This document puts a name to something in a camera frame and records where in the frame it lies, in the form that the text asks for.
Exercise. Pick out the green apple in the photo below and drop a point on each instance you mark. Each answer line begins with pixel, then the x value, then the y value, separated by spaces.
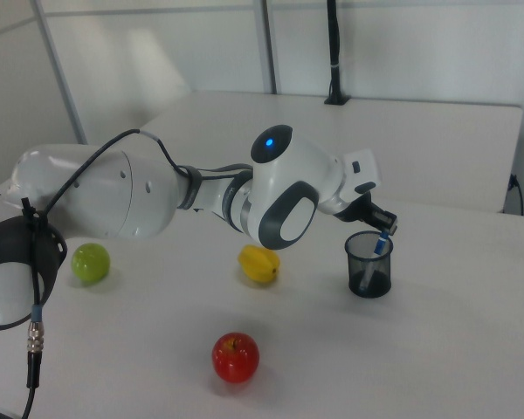
pixel 90 264

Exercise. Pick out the white table with rounded corners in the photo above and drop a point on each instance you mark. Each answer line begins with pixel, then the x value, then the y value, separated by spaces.
pixel 419 144

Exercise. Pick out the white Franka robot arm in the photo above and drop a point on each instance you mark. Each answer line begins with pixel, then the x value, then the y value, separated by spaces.
pixel 135 196

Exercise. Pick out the grey metal partition post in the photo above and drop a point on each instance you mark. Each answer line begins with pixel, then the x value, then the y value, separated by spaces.
pixel 61 74
pixel 268 48

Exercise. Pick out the black pole with clamp base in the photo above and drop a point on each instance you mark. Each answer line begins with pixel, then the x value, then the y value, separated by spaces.
pixel 334 52

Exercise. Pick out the black mesh pen cup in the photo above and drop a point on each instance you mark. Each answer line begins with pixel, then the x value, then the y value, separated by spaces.
pixel 371 286

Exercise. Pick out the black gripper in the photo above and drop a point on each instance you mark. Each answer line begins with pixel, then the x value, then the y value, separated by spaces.
pixel 358 209

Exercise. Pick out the yellow starfruit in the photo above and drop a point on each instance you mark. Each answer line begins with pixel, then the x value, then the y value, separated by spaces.
pixel 257 266

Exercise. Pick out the red apple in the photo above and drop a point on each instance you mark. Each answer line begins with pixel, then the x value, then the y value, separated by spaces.
pixel 236 360

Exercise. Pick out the white marker pen blue cap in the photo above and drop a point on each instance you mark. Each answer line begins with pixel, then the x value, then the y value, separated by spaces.
pixel 379 247

